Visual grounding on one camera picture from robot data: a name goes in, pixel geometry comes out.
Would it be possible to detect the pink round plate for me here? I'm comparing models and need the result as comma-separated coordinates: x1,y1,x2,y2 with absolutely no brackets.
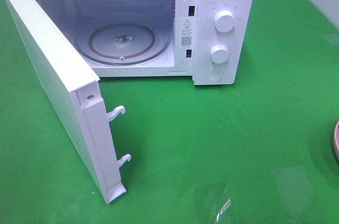
333,122,339,160

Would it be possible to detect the clear tape patch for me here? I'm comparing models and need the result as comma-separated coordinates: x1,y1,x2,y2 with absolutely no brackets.
193,182,237,223

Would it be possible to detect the round white door button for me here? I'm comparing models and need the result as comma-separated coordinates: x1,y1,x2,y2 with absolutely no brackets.
207,69,224,82

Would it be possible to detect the white microwave oven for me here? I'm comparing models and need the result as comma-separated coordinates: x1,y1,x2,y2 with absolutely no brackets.
7,0,252,85

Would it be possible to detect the white microwave door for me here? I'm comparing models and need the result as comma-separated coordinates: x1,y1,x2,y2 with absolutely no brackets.
6,0,131,203

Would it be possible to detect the white microwave knob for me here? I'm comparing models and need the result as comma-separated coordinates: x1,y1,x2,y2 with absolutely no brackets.
214,10,236,33
210,44,229,64

